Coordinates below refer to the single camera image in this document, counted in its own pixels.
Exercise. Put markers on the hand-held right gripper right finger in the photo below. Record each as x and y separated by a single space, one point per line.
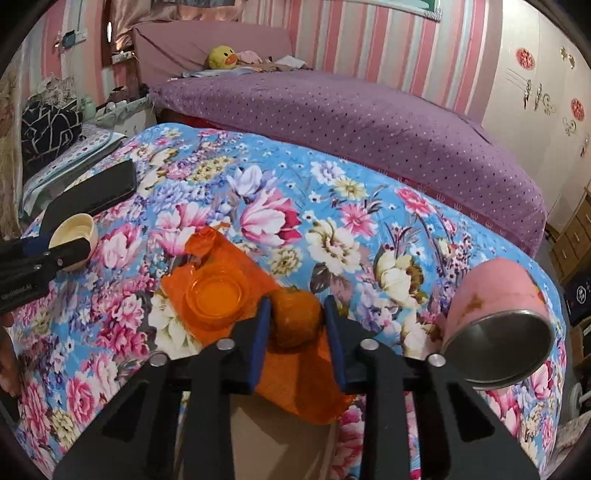
334 341

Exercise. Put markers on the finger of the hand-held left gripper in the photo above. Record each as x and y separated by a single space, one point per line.
69 256
37 244

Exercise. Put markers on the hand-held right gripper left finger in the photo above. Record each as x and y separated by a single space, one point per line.
258 341

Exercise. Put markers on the small cream cup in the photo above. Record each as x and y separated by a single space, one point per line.
74 228

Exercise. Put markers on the orange tangerine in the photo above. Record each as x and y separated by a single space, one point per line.
295 316

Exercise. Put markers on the person's left hand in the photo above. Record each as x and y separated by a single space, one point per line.
9 369

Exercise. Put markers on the orange plastic bag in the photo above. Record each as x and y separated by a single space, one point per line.
304 387

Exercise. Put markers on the orange plastic cup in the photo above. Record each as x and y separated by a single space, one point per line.
217 297

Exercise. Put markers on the black flat case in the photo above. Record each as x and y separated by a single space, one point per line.
97 189

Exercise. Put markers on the nightstand with patterned cover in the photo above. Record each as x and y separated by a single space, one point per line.
78 154

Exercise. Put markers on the cream lace curtain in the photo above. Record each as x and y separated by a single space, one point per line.
11 147

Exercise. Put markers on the black patterned bag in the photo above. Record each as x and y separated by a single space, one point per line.
51 129

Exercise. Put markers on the blue floral blanket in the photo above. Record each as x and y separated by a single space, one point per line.
323 207

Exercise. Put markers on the pink metal mug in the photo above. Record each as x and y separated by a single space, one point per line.
489 290

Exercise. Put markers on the bed with purple bedspread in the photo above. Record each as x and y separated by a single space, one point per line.
346 115

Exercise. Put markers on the pink padded headboard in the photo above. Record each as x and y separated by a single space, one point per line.
184 41

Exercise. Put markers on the black printed box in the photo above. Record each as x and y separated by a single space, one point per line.
577 297

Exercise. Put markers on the yellow duck plush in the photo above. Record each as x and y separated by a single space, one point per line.
220 57

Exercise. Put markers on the wooden desk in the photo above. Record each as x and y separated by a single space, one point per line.
572 235

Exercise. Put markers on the pink satin curtain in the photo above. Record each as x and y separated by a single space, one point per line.
175 14

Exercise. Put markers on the pile of clothes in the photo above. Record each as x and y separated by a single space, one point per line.
277 64

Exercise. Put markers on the white wardrobe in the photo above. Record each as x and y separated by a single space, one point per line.
531 138

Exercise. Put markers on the red round wardrobe sticker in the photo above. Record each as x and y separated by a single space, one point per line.
577 108
525 58

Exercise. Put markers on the wall socket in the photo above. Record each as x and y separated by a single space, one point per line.
69 39

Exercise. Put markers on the framed wall poster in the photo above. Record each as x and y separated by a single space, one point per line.
415 5

